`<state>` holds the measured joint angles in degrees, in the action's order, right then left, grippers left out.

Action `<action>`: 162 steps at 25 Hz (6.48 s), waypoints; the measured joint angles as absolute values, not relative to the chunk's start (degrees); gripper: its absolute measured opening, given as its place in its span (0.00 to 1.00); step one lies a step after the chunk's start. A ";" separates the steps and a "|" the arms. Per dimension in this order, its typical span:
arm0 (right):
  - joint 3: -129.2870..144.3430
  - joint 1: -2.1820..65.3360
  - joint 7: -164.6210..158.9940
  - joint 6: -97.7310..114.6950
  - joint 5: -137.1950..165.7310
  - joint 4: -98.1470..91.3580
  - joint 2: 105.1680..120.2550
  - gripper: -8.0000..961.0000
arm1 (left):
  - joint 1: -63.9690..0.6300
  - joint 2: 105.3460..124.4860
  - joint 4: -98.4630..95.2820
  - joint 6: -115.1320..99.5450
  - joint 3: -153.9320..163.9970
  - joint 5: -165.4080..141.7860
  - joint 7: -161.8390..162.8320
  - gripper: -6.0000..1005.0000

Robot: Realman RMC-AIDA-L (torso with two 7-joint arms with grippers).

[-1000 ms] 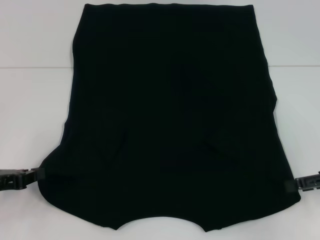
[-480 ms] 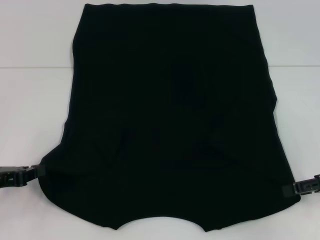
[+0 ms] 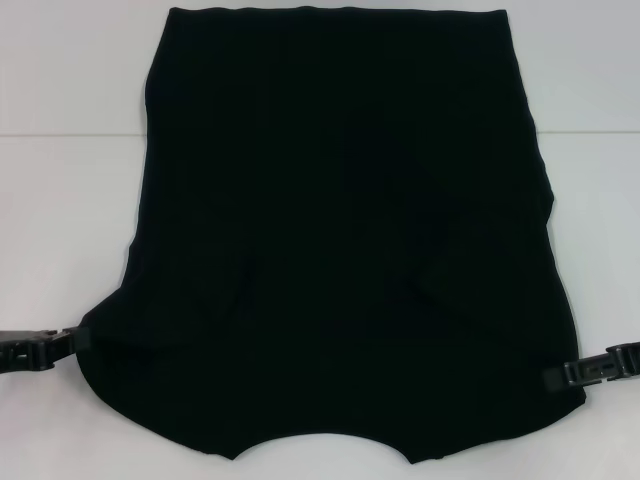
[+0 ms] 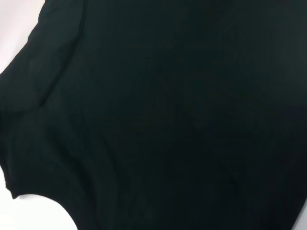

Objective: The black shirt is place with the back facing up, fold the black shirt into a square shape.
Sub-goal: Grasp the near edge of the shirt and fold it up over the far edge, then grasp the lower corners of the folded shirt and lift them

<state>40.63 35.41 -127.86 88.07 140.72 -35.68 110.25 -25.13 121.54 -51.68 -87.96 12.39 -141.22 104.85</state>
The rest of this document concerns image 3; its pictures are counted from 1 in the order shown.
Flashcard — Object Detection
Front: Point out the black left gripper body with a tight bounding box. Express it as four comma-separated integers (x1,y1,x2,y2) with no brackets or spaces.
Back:
0,327,57,375

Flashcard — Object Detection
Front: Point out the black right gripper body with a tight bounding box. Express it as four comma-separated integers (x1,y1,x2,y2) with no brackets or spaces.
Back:
618,341,640,378

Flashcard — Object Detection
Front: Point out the black t-shirt with FREE print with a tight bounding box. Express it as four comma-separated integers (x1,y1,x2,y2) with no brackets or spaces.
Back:
72,4,589,451

